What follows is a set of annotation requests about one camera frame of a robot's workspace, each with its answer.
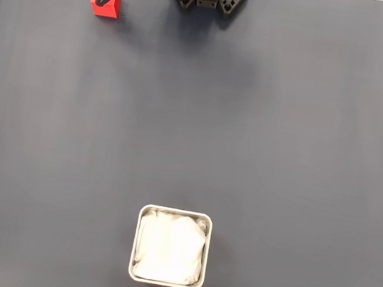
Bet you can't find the square metal box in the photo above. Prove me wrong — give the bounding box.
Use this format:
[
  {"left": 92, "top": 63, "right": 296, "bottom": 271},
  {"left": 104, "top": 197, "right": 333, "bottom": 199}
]
[{"left": 126, "top": 203, "right": 215, "bottom": 287}]

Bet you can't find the white crumpled tissue paper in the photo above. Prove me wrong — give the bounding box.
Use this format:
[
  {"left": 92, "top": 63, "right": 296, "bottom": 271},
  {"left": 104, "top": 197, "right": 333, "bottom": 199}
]
[{"left": 131, "top": 207, "right": 210, "bottom": 287}]

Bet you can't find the dark grey table mat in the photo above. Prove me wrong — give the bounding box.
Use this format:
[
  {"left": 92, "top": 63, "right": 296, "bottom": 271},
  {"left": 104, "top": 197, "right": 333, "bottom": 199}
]
[{"left": 0, "top": 0, "right": 383, "bottom": 287}]

